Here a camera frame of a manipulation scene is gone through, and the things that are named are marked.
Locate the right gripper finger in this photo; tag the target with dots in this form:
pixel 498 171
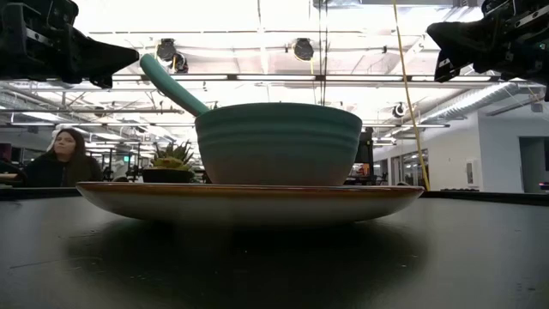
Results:
pixel 463 43

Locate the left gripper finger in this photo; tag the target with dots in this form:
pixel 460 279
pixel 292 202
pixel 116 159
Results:
pixel 94 58

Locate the teal ribbed bowl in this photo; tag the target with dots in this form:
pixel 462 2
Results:
pixel 279 146

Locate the person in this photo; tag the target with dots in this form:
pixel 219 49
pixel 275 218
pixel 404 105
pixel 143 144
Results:
pixel 64 167

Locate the green succulent plant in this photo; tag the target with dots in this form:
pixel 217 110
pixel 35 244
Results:
pixel 171 161

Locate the black plant pot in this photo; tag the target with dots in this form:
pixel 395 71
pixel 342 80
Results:
pixel 167 176

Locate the black monitor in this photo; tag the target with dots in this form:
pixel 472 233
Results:
pixel 365 148

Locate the long ceiling light strip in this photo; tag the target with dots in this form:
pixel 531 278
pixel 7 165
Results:
pixel 274 77

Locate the pink ceramic plate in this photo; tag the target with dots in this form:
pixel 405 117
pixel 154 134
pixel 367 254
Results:
pixel 249 206

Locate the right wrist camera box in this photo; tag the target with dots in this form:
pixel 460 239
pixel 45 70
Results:
pixel 444 70

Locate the silver air duct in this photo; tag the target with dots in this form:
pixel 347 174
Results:
pixel 467 103

